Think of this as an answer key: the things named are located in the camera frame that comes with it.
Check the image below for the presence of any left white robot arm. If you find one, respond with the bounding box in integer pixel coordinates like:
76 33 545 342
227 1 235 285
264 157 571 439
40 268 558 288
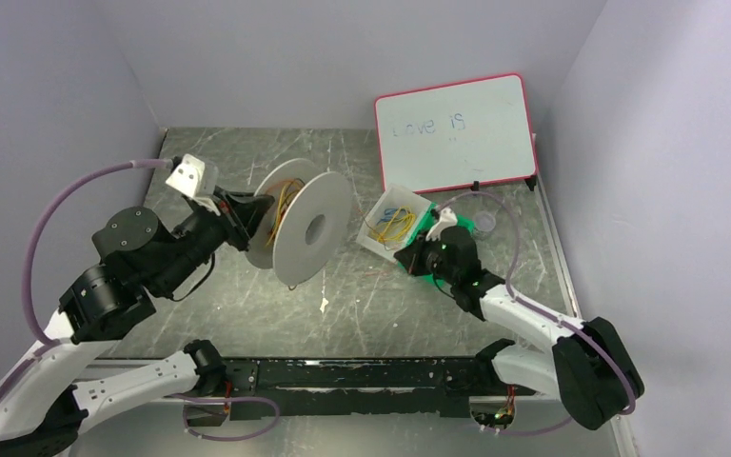
0 189 274 456

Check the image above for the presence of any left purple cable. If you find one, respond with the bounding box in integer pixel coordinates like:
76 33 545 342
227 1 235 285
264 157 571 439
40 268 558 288
0 158 174 457

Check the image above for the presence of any red framed whiteboard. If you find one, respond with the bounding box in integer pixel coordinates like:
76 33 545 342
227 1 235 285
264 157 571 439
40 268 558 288
373 72 539 193

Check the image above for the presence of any green plastic bin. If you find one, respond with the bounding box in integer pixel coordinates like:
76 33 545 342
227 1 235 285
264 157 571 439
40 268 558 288
395 208 481 287

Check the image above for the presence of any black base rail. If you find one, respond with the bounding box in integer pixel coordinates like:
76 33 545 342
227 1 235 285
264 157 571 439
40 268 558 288
187 356 533 421

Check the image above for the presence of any white plastic bin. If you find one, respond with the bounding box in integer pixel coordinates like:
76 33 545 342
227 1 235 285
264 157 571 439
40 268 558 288
356 184 433 264

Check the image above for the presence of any white filament spool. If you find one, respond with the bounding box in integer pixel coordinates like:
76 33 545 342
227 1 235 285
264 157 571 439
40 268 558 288
246 158 353 287

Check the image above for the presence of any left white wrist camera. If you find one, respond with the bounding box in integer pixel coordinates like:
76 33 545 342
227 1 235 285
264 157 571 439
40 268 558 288
165 154 220 215

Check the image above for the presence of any wires wound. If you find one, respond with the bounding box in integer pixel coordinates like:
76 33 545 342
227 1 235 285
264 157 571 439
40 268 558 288
266 178 306 247

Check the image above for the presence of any colourful wire bundle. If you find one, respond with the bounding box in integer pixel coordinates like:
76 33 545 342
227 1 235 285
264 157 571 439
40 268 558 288
370 205 419 248

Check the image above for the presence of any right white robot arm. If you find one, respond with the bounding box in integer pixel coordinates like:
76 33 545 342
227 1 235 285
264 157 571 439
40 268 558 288
393 226 645 430

